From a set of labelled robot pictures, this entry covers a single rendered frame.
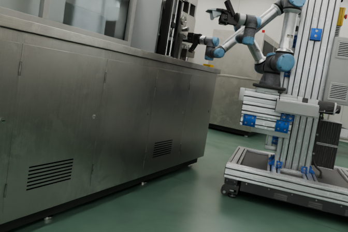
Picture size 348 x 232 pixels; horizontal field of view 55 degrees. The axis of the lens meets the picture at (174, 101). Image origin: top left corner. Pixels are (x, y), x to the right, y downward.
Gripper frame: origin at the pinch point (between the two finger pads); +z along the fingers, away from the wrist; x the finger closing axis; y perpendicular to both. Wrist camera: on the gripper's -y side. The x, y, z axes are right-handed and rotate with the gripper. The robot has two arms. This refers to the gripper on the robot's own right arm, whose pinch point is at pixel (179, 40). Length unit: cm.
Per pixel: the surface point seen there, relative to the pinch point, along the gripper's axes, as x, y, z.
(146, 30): 41.3, 0.1, 7.5
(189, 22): -70, 29, 30
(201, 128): -9, -72, -29
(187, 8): -64, 43, 32
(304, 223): 33, -109, -127
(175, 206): 77, -109, -58
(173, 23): 41.8, 7.3, -15.9
